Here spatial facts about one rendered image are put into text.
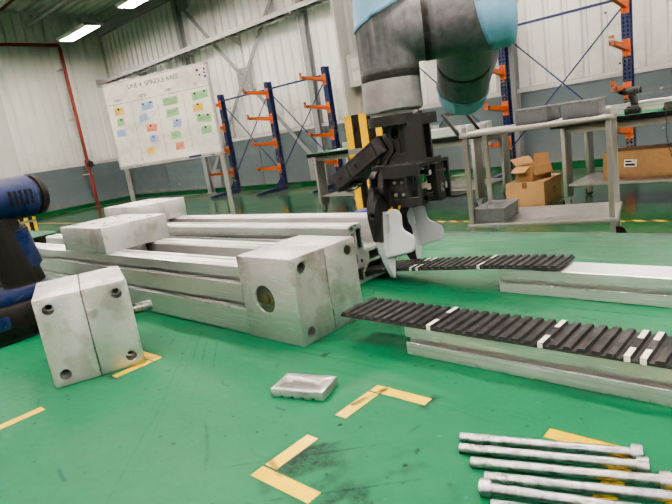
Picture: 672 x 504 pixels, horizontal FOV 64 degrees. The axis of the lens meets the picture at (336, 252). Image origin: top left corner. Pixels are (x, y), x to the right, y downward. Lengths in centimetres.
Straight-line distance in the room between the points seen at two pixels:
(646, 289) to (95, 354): 56
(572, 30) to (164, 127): 551
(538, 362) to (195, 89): 607
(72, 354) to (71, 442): 14
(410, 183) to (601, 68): 775
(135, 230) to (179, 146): 568
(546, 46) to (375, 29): 802
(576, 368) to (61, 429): 42
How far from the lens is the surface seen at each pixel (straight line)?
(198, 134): 641
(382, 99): 69
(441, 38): 70
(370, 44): 70
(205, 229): 101
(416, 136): 69
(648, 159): 546
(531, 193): 571
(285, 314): 58
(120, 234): 90
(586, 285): 64
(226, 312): 66
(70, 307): 61
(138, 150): 696
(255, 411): 47
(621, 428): 41
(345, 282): 61
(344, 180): 77
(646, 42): 831
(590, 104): 358
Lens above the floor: 99
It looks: 12 degrees down
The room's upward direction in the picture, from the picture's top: 9 degrees counter-clockwise
